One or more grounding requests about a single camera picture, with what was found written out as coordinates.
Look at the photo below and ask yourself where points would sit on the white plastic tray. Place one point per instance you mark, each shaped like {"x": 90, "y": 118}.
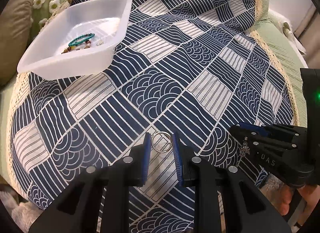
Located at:
{"x": 62, "y": 65}

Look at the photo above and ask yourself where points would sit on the brown pillow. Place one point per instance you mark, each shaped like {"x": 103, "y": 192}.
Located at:
{"x": 15, "y": 35}

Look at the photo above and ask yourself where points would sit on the person's right hand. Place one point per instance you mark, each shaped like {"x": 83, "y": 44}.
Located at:
{"x": 283, "y": 200}

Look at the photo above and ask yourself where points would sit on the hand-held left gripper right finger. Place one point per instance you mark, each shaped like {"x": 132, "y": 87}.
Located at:
{"x": 177, "y": 157}

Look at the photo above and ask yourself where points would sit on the blue white patterned cloth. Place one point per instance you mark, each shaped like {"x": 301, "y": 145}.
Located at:
{"x": 162, "y": 72}

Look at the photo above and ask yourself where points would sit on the small silver charm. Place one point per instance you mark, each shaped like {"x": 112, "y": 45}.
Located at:
{"x": 99, "y": 44}

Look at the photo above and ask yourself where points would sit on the white crumpled cloth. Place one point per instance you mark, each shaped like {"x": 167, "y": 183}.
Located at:
{"x": 292, "y": 37}

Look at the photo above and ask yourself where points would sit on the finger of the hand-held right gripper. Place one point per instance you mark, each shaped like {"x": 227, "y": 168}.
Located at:
{"x": 287, "y": 134}
{"x": 252, "y": 137}

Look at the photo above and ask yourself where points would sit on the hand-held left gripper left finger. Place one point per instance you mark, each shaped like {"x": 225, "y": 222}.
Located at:
{"x": 146, "y": 157}

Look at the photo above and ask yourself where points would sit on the silver dangling pendant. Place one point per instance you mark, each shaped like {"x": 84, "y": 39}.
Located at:
{"x": 245, "y": 149}

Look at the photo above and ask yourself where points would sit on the white fluffy rug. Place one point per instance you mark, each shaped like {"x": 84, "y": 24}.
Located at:
{"x": 22, "y": 213}

